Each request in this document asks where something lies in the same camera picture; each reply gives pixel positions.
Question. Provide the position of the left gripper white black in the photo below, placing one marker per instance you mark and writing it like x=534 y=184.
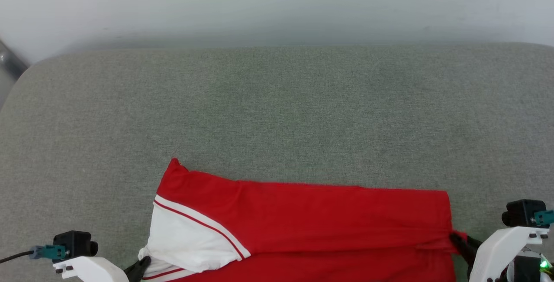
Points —
x=91 y=270

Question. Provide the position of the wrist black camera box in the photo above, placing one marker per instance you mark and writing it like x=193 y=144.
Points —
x=521 y=212
x=75 y=243

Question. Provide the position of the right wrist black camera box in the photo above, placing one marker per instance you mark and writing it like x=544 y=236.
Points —
x=521 y=212

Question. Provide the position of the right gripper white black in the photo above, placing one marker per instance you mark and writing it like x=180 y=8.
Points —
x=497 y=251

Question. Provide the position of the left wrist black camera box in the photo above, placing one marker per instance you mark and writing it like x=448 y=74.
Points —
x=75 y=243

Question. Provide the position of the grey metal pole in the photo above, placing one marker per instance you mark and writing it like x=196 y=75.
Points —
x=11 y=61

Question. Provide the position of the red white basketball jersey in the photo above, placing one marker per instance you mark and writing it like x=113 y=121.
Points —
x=324 y=230

